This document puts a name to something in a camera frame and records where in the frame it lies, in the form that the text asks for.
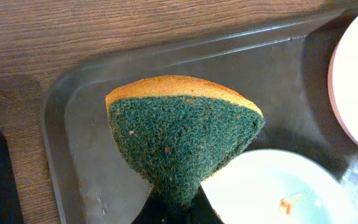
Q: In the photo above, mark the pale blue plate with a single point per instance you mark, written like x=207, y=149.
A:
x=274, y=186

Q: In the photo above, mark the brown plastic serving tray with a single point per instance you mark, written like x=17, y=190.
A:
x=282, y=68

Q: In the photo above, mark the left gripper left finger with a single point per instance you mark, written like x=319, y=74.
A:
x=154, y=211

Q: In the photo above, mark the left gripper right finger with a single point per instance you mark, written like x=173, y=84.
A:
x=202, y=212

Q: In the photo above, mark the green and orange sponge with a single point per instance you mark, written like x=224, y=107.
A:
x=176, y=131

